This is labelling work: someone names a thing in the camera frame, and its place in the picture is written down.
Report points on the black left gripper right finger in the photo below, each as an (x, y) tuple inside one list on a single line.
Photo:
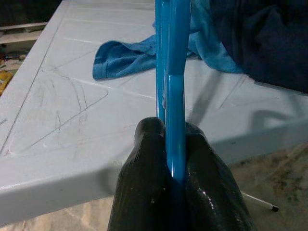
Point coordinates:
[(211, 192)]

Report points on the blue plastic hanger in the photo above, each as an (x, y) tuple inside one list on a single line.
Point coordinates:
[(176, 96)]

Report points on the navy blue garment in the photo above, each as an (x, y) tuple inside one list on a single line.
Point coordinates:
[(264, 43)]

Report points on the blue towel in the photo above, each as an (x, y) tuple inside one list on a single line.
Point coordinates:
[(120, 62)]

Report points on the white tv bench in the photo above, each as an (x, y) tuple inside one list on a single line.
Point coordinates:
[(19, 36)]

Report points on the white folding table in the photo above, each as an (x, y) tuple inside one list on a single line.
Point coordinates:
[(72, 108)]

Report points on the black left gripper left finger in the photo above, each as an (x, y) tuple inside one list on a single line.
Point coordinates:
[(142, 187)]

